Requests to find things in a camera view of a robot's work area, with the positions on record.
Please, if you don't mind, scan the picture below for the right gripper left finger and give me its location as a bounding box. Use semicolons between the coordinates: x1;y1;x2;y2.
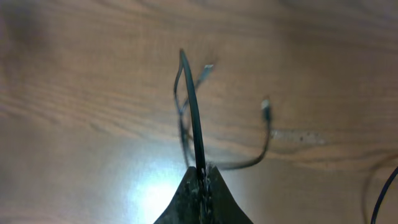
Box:
154;167;201;224

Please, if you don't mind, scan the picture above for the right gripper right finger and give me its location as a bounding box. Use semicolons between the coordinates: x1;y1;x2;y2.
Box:
203;166;253;224

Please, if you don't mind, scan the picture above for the black usb cable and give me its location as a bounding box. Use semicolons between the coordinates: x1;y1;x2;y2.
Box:
172;48;274;180
369;166;398;224

